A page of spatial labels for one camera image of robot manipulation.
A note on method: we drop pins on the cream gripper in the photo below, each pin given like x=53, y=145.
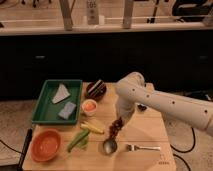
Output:
x=125, y=114

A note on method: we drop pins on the dark red grape bunch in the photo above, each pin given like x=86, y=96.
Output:
x=115, y=128

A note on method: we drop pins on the red orange bowl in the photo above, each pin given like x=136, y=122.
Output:
x=45, y=145

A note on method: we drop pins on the green vegetable stalk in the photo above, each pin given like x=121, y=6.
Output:
x=80, y=136

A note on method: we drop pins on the small metal cup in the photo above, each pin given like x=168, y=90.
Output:
x=109, y=146

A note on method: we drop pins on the white triangular cloth piece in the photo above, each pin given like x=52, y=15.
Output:
x=61, y=94

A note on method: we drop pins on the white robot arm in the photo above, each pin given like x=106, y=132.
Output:
x=131, y=90

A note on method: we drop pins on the small white cup orange inside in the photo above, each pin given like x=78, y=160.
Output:
x=89, y=107

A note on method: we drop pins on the silver fork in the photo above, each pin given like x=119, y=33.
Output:
x=131, y=147

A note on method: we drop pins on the black pole left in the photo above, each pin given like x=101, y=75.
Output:
x=27, y=141

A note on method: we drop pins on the wooden post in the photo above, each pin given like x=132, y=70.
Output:
x=127, y=16
x=66, y=14

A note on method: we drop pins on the wooden post left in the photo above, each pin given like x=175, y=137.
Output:
x=66, y=14

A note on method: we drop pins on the black white spoon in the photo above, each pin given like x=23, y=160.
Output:
x=141, y=107

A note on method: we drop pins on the green plastic tray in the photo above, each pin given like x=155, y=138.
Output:
x=47, y=113

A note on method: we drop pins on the wooden post right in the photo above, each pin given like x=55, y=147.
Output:
x=127, y=16

